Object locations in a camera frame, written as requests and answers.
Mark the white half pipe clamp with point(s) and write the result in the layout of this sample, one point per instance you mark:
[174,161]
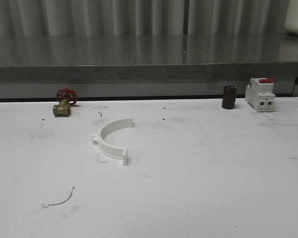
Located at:
[108,149]

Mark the dark brown cylindrical coupling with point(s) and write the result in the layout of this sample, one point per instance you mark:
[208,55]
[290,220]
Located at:
[229,97]

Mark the white container on counter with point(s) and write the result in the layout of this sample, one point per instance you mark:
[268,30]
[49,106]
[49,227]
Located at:
[291,20]

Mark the brass valve with red handle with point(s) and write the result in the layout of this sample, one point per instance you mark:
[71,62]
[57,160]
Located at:
[66,98]

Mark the white circuit breaker red switch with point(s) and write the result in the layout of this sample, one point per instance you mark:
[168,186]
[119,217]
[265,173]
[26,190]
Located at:
[259,94]

